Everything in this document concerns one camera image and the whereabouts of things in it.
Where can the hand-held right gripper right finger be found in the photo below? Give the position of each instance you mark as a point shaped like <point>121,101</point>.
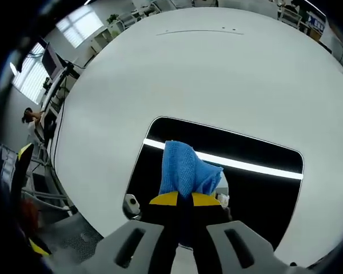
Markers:
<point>234,245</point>

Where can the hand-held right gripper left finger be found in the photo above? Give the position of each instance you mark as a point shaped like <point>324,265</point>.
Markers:
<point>123,248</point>

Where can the black mirror with white frame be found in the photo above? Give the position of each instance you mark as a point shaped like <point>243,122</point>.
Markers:
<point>260,194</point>

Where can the blue cleaning cloth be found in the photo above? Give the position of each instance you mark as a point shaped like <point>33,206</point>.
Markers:
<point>188,171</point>

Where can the grey mesh office chair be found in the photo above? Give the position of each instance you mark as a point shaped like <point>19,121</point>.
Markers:
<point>71,239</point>

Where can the black computer monitor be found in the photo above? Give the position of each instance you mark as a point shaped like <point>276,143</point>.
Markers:
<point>50,60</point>

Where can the green potted plant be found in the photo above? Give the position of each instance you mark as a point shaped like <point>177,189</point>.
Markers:
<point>113,19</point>

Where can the white office chair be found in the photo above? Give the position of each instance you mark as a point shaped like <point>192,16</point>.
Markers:
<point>291,15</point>

